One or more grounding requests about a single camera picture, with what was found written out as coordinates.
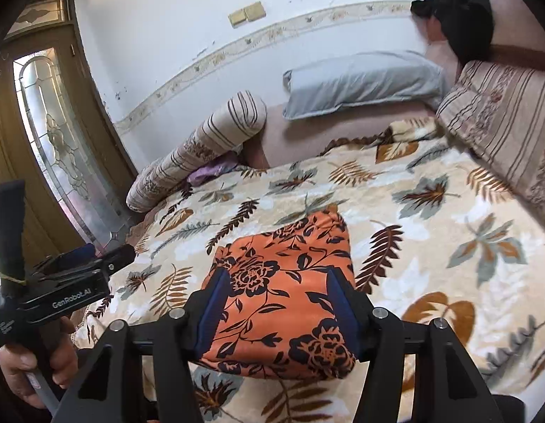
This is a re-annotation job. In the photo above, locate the beige wall switch plate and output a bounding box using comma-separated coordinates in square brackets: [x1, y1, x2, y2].
[228, 1, 267, 28]

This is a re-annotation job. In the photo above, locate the person left hand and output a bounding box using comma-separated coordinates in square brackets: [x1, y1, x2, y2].
[0, 317, 78, 409]

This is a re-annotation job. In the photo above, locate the leaf pattern blanket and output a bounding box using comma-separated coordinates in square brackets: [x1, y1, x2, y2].
[75, 139, 545, 419]

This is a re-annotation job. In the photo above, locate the striped bolster pillow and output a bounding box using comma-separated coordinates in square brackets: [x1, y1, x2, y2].
[126, 91, 267, 213]

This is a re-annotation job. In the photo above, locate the orange floral blouse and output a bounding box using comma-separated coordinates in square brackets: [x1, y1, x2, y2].
[197, 203, 355, 380]

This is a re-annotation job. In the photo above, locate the black garment on headboard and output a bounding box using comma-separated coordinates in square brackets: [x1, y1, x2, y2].
[411, 0, 494, 64]

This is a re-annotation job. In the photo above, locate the grey pillow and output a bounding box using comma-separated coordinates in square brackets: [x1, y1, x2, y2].
[283, 51, 452, 120]

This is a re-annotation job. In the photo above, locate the pink bed sheet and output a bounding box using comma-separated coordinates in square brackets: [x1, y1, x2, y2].
[242, 101, 435, 169]

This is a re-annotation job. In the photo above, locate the purple cloth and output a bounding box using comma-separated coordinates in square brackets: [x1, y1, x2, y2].
[186, 151, 239, 187]

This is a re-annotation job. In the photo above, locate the stained glass wooden door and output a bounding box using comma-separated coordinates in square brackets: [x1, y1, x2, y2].
[0, 0, 137, 264]

